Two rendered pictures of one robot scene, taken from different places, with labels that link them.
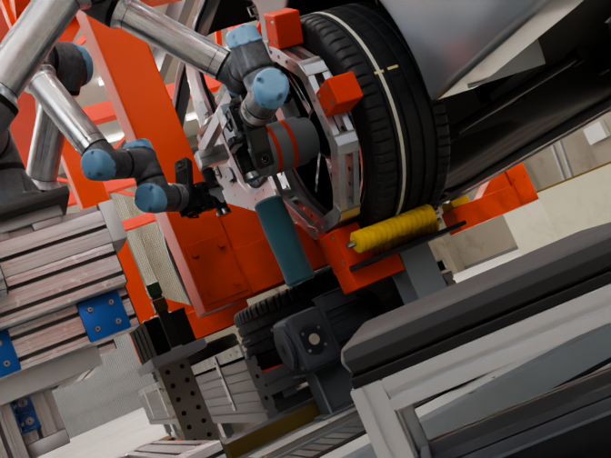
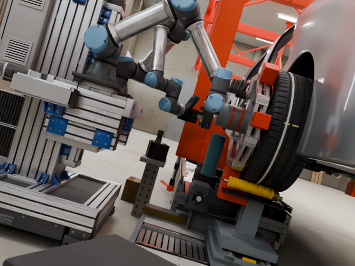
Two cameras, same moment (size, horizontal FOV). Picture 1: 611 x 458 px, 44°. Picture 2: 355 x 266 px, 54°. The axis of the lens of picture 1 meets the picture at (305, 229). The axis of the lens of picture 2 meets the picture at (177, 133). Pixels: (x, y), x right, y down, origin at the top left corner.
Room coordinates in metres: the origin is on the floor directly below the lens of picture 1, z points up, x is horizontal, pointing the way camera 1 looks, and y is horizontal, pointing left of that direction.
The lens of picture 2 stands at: (0.12, -0.52, 0.70)
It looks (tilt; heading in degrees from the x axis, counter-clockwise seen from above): 1 degrees down; 23
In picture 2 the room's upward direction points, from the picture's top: 17 degrees clockwise
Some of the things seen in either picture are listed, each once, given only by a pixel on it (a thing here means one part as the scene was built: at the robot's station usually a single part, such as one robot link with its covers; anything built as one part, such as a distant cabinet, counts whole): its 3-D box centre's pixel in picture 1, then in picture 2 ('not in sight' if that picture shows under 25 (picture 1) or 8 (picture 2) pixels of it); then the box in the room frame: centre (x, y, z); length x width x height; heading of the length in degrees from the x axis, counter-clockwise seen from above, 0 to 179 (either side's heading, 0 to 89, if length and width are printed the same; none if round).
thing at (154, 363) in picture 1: (169, 358); (154, 159); (2.45, 0.57, 0.44); 0.43 x 0.17 x 0.03; 22
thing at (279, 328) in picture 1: (350, 343); (215, 210); (2.38, 0.01, 0.26); 0.42 x 0.18 x 0.35; 112
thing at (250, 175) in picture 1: (241, 151); not in sight; (1.85, 0.07, 0.83); 0.04 x 0.04 x 0.16
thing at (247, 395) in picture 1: (280, 384); (212, 194); (3.79, 0.42, 0.13); 2.47 x 0.85 x 0.27; 22
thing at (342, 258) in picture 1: (362, 253); (234, 185); (2.11, -0.12, 0.48); 0.16 x 0.12 x 0.17; 112
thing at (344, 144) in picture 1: (298, 140); (246, 122); (2.09, -0.08, 0.85); 0.54 x 0.07 x 0.54; 22
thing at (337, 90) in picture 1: (338, 94); (260, 121); (1.80, -0.20, 0.85); 0.09 x 0.08 x 0.07; 22
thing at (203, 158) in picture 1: (211, 156); not in sight; (2.17, 0.17, 0.93); 0.09 x 0.05 x 0.05; 112
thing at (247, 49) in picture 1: (248, 55); (221, 82); (1.59, -0.03, 0.95); 0.11 x 0.08 x 0.11; 15
